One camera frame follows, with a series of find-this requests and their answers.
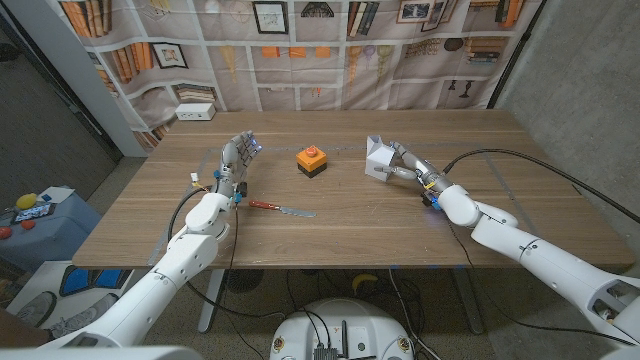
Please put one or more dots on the white robot torso edge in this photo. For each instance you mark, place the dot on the white robot torso edge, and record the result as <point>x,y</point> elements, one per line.
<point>100,354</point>

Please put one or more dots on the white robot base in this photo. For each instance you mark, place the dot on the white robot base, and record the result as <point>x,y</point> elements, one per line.
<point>360,325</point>

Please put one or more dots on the grey table leg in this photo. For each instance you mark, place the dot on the grey table leg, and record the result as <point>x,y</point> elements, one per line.
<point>470,305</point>

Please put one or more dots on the person's bare leg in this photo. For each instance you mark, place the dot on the person's bare leg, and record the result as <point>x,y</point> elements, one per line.
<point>20,335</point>

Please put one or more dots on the small red ball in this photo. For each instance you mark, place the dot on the small red ball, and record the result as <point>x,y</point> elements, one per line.
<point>4,233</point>
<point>28,225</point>

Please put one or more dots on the white milk carton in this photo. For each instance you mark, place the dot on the white milk carton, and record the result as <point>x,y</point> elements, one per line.
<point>377,156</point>

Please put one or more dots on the grey sneaker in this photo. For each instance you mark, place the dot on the grey sneaker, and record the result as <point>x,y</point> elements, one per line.
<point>85,315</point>
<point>37,309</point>

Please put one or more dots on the black round fan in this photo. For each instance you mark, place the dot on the black round fan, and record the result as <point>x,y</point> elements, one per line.
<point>243,280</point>

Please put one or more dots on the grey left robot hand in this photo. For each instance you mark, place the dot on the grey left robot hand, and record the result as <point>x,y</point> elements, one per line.
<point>234,160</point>

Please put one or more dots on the orange black button box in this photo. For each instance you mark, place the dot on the orange black button box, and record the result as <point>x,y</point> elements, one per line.
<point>311,160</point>

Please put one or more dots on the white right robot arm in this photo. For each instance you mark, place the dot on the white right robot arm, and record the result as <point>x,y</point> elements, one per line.
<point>525,250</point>

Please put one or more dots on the blue-grey stool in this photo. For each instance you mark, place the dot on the blue-grey stool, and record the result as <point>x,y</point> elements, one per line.
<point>55,240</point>

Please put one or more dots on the yellow banana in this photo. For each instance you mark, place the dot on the yellow banana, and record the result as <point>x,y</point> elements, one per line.
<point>364,280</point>

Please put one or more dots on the white power strip box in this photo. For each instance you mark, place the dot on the white power strip box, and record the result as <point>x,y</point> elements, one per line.
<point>195,111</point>

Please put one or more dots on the black backdrop stand pole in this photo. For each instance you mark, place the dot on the black backdrop stand pole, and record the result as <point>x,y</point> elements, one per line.
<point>515,52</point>

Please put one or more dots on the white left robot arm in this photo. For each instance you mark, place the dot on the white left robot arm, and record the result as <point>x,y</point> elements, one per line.
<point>185,255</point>

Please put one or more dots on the white floor mat blue print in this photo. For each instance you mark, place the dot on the white floor mat blue print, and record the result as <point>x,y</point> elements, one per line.
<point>80,280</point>

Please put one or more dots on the white table leg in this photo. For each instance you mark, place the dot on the white table leg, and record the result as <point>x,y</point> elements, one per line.
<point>210,305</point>

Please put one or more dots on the printed bookshelf backdrop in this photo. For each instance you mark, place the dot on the printed bookshelf backdrop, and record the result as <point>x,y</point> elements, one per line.
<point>300,75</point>

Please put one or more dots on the yellow lemon toy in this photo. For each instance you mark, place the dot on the yellow lemon toy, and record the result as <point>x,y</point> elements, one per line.
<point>26,201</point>

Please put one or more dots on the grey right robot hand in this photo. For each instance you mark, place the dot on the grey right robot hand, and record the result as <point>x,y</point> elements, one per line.
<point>420,167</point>

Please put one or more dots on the white paper sheet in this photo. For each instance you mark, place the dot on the white paper sheet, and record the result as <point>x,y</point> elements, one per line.
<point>57,194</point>

